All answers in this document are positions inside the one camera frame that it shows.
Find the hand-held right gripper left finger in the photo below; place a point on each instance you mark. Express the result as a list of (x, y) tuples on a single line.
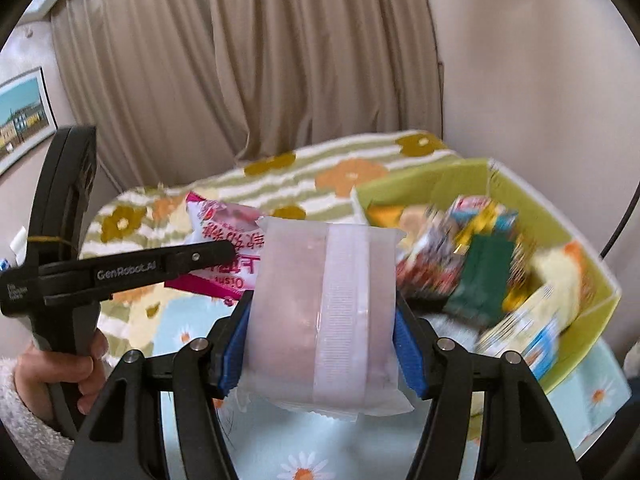
[(234, 357)]

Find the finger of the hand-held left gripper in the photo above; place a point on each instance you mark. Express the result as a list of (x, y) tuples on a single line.
[(150, 269)]

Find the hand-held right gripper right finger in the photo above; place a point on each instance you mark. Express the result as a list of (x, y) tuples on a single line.
[(407, 357)]

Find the pale pink translucent snack packet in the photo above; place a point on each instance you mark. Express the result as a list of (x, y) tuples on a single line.
[(310, 310)]

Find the green cardboard box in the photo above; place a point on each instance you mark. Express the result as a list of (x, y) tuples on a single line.
[(585, 320)]

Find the person's left forearm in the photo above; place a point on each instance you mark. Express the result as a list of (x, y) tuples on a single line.
[(25, 440)]

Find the person's left hand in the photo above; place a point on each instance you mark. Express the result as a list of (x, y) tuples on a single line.
[(92, 375)]

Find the small white container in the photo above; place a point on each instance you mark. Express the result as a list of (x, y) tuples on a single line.
[(19, 246)]

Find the pile of assorted snack packets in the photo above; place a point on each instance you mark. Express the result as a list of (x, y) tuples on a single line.
[(475, 280)]

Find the light blue daisy blanket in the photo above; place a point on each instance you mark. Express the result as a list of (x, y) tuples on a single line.
[(300, 440)]

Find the striped flower blanket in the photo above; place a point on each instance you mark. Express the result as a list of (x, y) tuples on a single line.
[(350, 175)]

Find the beige curtain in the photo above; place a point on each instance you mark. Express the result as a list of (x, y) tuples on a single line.
[(250, 60)]

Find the framed wall picture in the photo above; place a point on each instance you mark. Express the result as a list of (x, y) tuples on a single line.
[(22, 120)]

